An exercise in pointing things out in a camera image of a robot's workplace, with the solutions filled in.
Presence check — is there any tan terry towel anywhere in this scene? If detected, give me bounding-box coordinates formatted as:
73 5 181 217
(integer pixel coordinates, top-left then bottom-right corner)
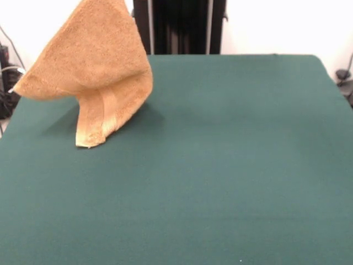
12 0 154 149

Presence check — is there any black plug with cable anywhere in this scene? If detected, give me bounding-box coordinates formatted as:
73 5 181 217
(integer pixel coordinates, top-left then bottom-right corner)
335 69 353 109

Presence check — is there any dark green table cloth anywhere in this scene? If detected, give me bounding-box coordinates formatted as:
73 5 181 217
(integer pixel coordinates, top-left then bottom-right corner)
0 54 353 265

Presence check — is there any black equipment bundle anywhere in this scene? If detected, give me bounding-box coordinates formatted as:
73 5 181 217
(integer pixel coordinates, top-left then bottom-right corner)
0 65 28 120

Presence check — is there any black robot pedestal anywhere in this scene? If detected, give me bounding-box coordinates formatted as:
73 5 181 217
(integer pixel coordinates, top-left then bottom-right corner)
129 0 229 55

